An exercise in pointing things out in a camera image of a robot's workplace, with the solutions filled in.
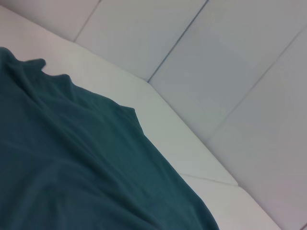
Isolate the teal t-shirt with FREE print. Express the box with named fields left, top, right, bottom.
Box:
left=0, top=46, right=220, bottom=230

